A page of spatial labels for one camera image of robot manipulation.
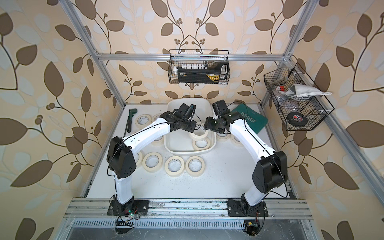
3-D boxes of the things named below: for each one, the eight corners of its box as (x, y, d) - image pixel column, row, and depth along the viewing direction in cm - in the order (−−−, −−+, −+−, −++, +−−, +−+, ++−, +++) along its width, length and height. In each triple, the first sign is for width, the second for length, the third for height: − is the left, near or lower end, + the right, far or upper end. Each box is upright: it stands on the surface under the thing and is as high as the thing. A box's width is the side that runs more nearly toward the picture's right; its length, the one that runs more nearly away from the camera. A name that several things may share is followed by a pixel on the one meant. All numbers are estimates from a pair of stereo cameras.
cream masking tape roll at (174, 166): (164, 177, 86) (163, 175, 84) (166, 157, 94) (165, 155, 91) (184, 177, 86) (183, 175, 84) (185, 157, 94) (184, 155, 91)
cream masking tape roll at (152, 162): (141, 172, 88) (140, 170, 86) (146, 154, 96) (144, 152, 93) (161, 172, 88) (160, 170, 86) (164, 154, 96) (163, 152, 93)
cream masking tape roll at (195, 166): (185, 177, 86) (184, 175, 84) (186, 158, 94) (185, 155, 91) (205, 177, 86) (205, 175, 84) (204, 158, 94) (204, 155, 91)
